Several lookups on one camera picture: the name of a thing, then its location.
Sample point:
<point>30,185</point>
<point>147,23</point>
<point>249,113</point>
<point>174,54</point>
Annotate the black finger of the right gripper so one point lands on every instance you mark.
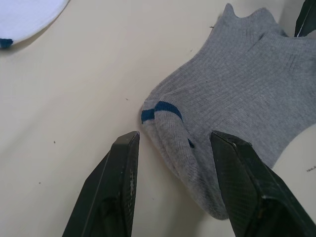
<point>306,19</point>

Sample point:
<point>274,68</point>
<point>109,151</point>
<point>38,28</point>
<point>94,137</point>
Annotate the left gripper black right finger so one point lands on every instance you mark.
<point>247,192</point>

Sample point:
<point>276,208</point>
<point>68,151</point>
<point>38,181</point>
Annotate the white sock with blue stripe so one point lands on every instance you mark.
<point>22,17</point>

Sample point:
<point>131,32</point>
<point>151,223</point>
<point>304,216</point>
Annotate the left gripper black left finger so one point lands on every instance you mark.
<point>108,192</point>

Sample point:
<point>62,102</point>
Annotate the grey sock with blue stripe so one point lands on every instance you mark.
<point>247,98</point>
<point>234,24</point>

